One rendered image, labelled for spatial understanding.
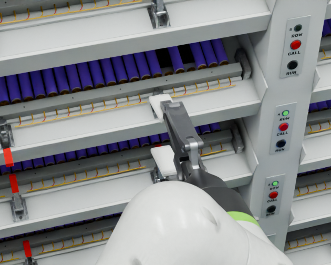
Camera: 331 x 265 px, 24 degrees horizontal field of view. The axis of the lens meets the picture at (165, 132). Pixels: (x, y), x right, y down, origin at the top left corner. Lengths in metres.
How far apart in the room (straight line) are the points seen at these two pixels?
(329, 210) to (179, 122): 0.76
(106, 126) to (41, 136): 0.11
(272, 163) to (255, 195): 0.09
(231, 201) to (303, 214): 0.79
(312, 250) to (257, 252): 1.07
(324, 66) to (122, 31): 0.42
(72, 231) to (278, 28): 0.61
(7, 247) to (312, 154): 0.63
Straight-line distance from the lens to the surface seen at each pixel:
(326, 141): 1.55
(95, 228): 1.57
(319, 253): 1.85
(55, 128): 1.29
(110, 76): 1.32
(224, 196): 0.90
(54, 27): 1.19
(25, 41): 1.17
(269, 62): 1.30
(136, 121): 1.30
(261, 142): 1.43
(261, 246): 0.79
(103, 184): 1.44
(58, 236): 1.57
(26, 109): 1.29
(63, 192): 1.44
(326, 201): 1.70
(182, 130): 0.98
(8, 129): 1.27
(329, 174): 1.70
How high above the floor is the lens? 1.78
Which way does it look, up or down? 44 degrees down
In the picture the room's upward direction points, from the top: straight up
